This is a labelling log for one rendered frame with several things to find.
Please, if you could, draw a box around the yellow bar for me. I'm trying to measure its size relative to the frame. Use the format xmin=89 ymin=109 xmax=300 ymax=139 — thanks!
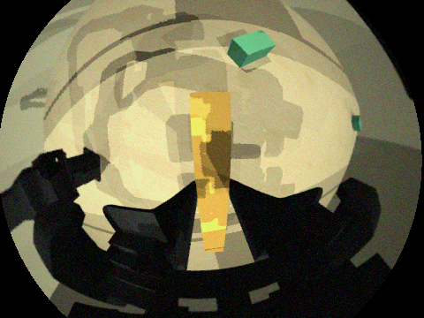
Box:
xmin=190 ymin=92 xmax=232 ymax=254

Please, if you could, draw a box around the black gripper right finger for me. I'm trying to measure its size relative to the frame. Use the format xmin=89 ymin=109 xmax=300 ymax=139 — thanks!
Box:
xmin=229 ymin=179 xmax=322 ymax=261

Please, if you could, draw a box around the green block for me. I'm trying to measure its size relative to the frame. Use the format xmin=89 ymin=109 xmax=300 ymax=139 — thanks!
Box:
xmin=351 ymin=116 xmax=363 ymax=132
xmin=227 ymin=29 xmax=276 ymax=68

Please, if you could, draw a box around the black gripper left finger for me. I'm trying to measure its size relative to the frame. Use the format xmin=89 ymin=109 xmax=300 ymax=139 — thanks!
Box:
xmin=102 ymin=181 xmax=198 ymax=271

